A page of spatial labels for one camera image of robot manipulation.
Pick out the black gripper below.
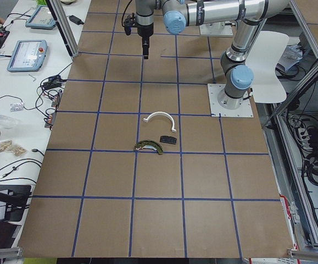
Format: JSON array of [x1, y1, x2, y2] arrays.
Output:
[[136, 13, 153, 59]]

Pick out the black power adapter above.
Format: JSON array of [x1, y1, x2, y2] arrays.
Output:
[[68, 15, 84, 25]]

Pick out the black brake pad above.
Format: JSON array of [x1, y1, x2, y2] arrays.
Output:
[[160, 135, 177, 145]]

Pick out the green curved brake shoe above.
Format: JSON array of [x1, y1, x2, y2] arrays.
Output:
[[133, 140, 164, 155]]

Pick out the far blue teach pendant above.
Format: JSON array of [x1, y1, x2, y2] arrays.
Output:
[[25, 5, 56, 30]]

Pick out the blue teach pendant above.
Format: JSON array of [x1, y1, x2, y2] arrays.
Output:
[[7, 40, 48, 73], [25, 5, 56, 30]]

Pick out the near blue teach pendant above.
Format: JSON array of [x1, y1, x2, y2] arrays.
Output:
[[7, 40, 48, 73]]

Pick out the white plastic chair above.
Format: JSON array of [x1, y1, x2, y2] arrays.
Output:
[[246, 31, 289, 103]]

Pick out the plastic water bottle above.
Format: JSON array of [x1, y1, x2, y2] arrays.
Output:
[[0, 114, 19, 129]]

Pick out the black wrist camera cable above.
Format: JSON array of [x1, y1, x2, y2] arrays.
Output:
[[121, 0, 136, 36]]

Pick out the white curved plastic bracket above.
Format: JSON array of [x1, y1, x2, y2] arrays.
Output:
[[142, 111, 177, 133]]

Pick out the aluminium frame post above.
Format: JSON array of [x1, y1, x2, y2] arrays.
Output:
[[46, 0, 79, 58]]

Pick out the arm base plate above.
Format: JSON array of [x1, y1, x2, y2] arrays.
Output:
[[208, 84, 254, 118]]

